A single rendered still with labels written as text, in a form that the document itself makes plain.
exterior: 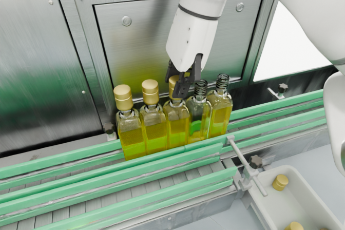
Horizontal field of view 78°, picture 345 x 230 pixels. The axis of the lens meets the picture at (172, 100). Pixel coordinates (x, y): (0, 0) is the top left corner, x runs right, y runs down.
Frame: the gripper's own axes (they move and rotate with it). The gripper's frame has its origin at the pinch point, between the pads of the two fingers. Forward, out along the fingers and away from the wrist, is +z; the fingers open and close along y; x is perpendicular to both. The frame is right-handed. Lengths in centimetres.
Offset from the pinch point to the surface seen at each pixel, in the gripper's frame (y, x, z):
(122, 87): -0.7, -11.2, 2.0
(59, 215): 8.1, -23.9, 34.5
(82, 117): -15.8, -19.0, 24.9
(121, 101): 1.6, -11.4, 4.0
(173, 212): 15.2, 1.8, 28.2
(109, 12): -12.5, -13.5, -8.6
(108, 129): -4.3, -12.7, 18.2
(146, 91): 1.2, -6.6, 1.6
